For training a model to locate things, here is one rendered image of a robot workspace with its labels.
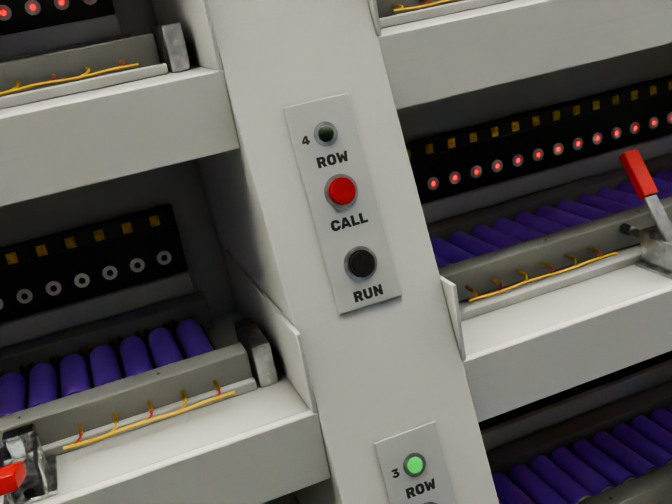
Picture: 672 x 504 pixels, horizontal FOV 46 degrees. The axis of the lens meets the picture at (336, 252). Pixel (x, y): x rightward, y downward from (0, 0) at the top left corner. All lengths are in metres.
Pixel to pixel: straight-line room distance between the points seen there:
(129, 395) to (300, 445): 0.11
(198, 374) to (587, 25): 0.33
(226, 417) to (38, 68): 0.24
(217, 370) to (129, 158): 0.14
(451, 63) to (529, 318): 0.17
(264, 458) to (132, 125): 0.20
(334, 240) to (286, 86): 0.09
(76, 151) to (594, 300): 0.34
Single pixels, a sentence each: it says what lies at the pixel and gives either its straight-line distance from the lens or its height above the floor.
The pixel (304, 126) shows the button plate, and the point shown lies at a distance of 0.46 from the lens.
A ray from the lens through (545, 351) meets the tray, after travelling 0.52.
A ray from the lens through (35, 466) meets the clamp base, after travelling 0.46.
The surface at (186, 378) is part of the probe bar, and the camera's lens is 0.50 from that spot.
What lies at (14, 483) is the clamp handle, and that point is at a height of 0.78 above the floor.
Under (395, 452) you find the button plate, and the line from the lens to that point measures 0.48.
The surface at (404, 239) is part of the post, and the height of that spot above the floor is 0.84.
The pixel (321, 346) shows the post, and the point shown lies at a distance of 0.46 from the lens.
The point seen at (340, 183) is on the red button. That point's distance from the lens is 0.46.
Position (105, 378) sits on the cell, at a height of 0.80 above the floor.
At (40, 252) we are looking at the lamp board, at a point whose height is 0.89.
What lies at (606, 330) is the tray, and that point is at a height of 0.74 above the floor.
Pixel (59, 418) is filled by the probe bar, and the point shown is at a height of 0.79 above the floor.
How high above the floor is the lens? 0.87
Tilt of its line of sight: 4 degrees down
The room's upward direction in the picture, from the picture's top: 15 degrees counter-clockwise
